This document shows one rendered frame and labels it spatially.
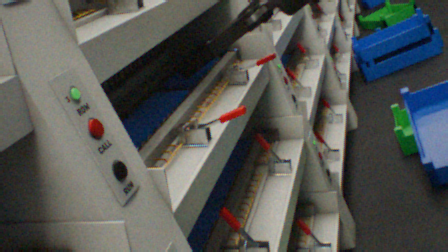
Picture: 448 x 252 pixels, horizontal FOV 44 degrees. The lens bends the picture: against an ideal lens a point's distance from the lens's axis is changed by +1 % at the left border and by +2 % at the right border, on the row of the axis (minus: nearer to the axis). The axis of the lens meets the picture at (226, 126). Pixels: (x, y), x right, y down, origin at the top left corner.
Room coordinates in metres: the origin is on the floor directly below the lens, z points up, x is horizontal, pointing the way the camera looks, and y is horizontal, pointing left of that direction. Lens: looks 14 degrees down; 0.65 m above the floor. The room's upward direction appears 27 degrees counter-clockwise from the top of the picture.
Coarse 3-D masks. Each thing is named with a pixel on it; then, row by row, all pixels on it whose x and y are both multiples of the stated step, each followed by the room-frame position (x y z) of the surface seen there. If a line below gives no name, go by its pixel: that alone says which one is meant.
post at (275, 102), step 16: (224, 0) 1.09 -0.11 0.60; (240, 0) 1.08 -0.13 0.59; (208, 16) 1.10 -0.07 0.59; (224, 16) 1.09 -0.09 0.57; (176, 32) 1.13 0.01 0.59; (192, 32) 1.12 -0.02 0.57; (208, 32) 1.11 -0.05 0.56; (256, 32) 1.08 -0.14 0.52; (272, 48) 1.14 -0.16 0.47; (272, 64) 1.09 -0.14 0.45; (272, 80) 1.08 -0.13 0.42; (288, 80) 1.15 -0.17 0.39; (272, 96) 1.08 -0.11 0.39; (288, 96) 1.10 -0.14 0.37; (256, 112) 1.10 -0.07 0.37; (272, 112) 1.09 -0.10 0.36; (288, 112) 1.08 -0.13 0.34; (304, 128) 1.11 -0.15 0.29; (304, 176) 1.09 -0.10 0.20; (320, 176) 1.08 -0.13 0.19; (352, 224) 1.13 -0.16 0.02; (352, 240) 1.08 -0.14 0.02
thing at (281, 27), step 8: (272, 16) 1.49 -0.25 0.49; (280, 16) 1.50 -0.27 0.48; (288, 16) 1.48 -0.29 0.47; (296, 16) 1.56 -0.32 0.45; (272, 24) 1.33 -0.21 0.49; (280, 24) 1.32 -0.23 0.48; (288, 24) 1.40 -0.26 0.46; (296, 24) 1.55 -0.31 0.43; (272, 32) 1.16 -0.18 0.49; (280, 32) 1.30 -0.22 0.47; (288, 32) 1.38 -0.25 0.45; (272, 40) 1.16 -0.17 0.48; (280, 40) 1.25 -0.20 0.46; (288, 40) 1.37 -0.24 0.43; (280, 48) 1.24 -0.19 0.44; (280, 56) 1.23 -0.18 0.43
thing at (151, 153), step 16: (224, 64) 0.98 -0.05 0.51; (240, 64) 1.02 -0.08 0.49; (208, 80) 0.89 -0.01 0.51; (192, 96) 0.82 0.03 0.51; (208, 96) 0.86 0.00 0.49; (176, 112) 0.75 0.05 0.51; (192, 112) 0.78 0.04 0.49; (160, 128) 0.70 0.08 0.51; (160, 144) 0.65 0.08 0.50; (144, 160) 0.60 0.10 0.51
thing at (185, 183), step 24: (192, 48) 1.12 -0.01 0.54; (240, 48) 1.08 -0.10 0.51; (264, 48) 1.07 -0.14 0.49; (144, 72) 0.98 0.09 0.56; (264, 72) 1.03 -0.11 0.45; (120, 96) 0.87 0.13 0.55; (216, 96) 0.88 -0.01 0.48; (240, 96) 0.85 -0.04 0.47; (240, 120) 0.81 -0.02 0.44; (216, 144) 0.68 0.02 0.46; (168, 168) 0.62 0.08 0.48; (192, 168) 0.61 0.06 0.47; (216, 168) 0.67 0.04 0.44; (168, 192) 0.51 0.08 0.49; (192, 192) 0.57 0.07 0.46; (192, 216) 0.56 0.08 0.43
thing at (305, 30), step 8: (304, 8) 1.73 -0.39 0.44; (304, 16) 1.73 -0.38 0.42; (304, 24) 1.73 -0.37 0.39; (312, 24) 1.73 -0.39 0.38; (296, 32) 1.75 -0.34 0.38; (304, 32) 1.74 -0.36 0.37; (312, 32) 1.73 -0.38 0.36; (296, 40) 1.75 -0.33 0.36; (328, 64) 1.73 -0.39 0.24; (328, 72) 1.73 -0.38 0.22; (328, 80) 1.74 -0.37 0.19; (336, 80) 1.73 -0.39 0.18; (328, 88) 1.74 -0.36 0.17; (336, 88) 1.73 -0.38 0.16; (352, 112) 1.76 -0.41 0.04; (352, 120) 1.73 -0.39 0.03; (352, 128) 1.73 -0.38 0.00
